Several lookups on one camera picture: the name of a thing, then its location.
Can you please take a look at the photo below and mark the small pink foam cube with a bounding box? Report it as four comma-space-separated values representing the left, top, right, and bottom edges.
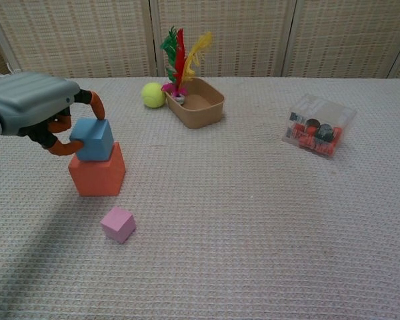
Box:
99, 205, 137, 245

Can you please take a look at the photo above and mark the medium blue foam cube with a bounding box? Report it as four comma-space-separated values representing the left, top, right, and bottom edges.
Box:
69, 117, 115, 163

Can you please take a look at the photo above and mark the brown paper tray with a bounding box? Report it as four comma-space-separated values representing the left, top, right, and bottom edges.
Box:
164, 77, 225, 130

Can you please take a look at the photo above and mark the beige woven tablecloth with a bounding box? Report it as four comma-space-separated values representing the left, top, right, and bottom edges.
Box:
0, 77, 400, 320

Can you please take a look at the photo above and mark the colourful feather shuttlecock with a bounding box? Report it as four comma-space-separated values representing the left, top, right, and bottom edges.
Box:
160, 26, 213, 105

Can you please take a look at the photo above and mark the large orange foam cube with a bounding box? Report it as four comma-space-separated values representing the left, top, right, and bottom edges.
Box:
68, 141, 127, 197

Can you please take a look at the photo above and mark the woven bamboo folding screen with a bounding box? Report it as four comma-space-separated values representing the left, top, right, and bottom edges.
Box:
0, 0, 400, 79

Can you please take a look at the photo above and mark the yellow tennis ball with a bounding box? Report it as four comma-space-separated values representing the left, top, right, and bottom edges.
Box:
140, 82, 167, 109

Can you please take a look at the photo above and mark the left robot hand grey orange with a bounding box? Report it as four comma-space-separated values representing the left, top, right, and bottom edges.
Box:
0, 71, 106, 157

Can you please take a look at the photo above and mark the clear box with red pieces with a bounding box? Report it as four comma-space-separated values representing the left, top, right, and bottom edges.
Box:
281, 94, 357, 161

